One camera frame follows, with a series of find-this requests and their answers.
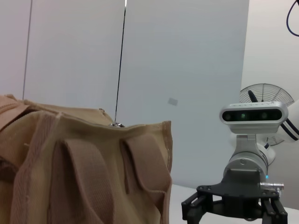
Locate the khaki fabric food bag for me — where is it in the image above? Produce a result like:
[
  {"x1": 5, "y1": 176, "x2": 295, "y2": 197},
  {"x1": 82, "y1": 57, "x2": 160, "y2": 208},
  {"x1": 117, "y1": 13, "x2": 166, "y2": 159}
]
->
[{"x1": 0, "y1": 94, "x2": 174, "y2": 224}]

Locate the dark hanging cable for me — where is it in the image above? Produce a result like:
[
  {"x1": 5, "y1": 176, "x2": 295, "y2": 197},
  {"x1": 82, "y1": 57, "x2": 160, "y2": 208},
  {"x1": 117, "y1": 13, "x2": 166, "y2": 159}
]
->
[{"x1": 286, "y1": 0, "x2": 299, "y2": 37}]

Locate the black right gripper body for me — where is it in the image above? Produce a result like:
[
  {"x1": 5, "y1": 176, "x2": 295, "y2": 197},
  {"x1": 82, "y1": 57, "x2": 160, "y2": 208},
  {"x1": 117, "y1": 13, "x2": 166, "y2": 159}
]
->
[{"x1": 197, "y1": 169, "x2": 285, "y2": 221}]

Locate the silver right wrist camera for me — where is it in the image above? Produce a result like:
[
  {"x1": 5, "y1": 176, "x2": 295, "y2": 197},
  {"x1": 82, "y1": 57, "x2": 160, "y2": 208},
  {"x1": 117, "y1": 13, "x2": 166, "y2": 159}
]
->
[{"x1": 219, "y1": 102, "x2": 290, "y2": 156}]

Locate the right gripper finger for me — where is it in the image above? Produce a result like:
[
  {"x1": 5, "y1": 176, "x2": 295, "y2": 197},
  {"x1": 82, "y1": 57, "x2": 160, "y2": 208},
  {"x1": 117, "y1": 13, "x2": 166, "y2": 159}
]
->
[
  {"x1": 261, "y1": 198, "x2": 288, "y2": 224},
  {"x1": 181, "y1": 191, "x2": 222, "y2": 224}
]

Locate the right gripper cable with connector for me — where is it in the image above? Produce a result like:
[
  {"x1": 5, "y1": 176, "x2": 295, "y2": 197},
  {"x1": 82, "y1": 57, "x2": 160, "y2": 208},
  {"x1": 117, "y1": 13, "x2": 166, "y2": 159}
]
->
[{"x1": 259, "y1": 181, "x2": 285, "y2": 190}]

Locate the wire guard fan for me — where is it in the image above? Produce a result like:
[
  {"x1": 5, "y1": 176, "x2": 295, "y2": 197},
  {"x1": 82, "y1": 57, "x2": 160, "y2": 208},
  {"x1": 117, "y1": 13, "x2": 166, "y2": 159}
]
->
[{"x1": 239, "y1": 83, "x2": 295, "y2": 147}]

